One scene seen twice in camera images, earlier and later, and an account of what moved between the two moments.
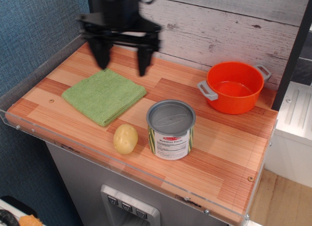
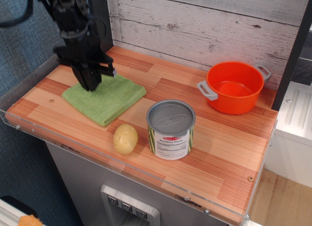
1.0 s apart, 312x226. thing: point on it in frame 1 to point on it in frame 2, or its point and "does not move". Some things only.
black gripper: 114,15 to 83,51
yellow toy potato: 125,138 does not move
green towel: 103,94 does not move
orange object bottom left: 29,220 does not move
